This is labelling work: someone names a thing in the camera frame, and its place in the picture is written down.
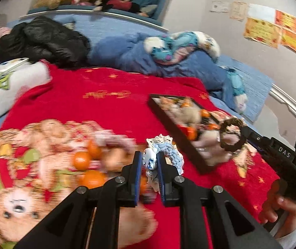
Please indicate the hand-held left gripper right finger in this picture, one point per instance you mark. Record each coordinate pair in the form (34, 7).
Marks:
(161, 173)

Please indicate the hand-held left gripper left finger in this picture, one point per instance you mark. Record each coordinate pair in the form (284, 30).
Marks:
(137, 172)

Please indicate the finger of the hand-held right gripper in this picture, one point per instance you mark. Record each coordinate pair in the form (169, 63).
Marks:
(250, 136)

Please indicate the white blue small toy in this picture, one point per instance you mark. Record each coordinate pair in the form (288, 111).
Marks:
(150, 158)

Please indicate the blue white crocheted scrunchie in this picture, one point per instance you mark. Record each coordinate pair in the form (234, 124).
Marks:
(174, 154)

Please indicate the dark brown crocheted scrunchie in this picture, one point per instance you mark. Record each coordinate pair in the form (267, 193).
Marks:
(225, 145)

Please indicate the black tray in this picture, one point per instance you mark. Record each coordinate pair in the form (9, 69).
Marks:
(179, 137)

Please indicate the person's right forearm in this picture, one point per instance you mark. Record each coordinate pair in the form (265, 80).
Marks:
(292, 236)

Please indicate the person's right hand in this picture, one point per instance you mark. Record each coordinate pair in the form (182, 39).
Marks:
(285, 210)

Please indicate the pink white scrunchie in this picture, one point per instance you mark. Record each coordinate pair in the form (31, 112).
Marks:
(114, 140)

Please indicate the light blue bed sheet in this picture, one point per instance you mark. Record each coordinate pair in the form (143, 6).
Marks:
(251, 83)

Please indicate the teal plush toy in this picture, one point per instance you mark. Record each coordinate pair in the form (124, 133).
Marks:
(235, 84)

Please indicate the beige fluffy scrunchie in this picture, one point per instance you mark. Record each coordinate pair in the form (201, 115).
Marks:
(187, 114)

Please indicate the red teddy bear blanket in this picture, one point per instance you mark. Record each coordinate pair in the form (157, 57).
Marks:
(85, 109)

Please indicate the blue duvet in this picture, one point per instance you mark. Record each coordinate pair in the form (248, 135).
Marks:
(127, 57)

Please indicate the blue plush toy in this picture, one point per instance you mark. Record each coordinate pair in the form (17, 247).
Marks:
(171, 46)

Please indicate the white printed pillow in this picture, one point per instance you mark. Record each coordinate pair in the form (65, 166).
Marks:
(10, 88)

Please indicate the black puffer jacket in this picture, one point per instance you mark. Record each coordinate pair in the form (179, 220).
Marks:
(46, 41)

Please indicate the grey plush toy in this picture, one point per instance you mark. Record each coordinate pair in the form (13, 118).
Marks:
(148, 9)

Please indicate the black red plush toy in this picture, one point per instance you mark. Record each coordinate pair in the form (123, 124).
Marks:
(119, 4)

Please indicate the yellow orange wall certificate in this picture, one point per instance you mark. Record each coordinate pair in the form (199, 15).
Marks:
(293, 42)

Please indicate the white blank wall sheet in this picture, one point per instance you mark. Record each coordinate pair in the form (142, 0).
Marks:
(262, 11)

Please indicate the pale wall certificate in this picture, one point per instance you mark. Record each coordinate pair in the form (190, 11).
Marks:
(238, 11)

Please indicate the white wall paper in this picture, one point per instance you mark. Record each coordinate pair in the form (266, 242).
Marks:
(219, 6)

